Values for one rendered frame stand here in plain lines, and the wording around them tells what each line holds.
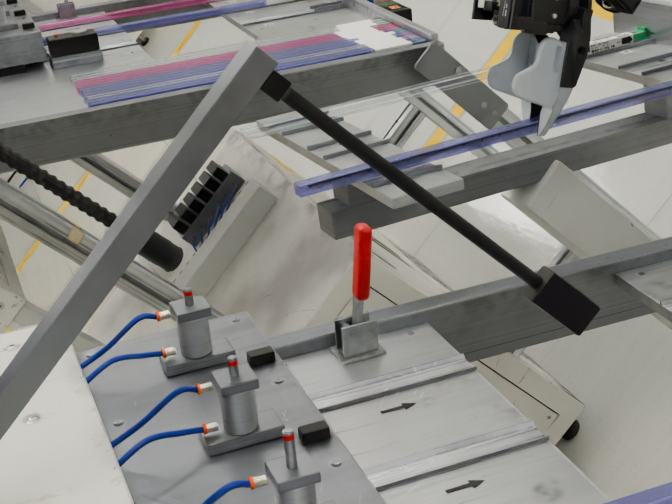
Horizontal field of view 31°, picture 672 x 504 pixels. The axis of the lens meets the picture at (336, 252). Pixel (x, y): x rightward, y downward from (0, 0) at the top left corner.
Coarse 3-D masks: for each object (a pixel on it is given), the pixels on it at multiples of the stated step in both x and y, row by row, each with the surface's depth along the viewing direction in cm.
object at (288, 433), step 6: (282, 432) 64; (288, 432) 63; (288, 438) 63; (294, 438) 64; (288, 444) 64; (294, 444) 64; (288, 450) 64; (294, 450) 64; (288, 456) 64; (294, 456) 64; (288, 462) 64; (294, 462) 64; (288, 468) 64
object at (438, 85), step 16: (640, 32) 142; (432, 80) 134; (448, 80) 133; (464, 80) 134; (480, 80) 135; (368, 96) 131; (384, 96) 131; (400, 96) 131; (416, 96) 132; (336, 112) 129; (352, 112) 130; (240, 128) 126; (256, 128) 126; (272, 128) 127; (288, 128) 127
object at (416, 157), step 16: (624, 96) 117; (640, 96) 117; (656, 96) 118; (560, 112) 115; (576, 112) 115; (592, 112) 115; (608, 112) 116; (496, 128) 113; (512, 128) 112; (528, 128) 113; (448, 144) 110; (464, 144) 111; (480, 144) 111; (400, 160) 109; (416, 160) 109; (432, 160) 110; (320, 176) 107; (336, 176) 107; (352, 176) 107; (368, 176) 108; (304, 192) 106
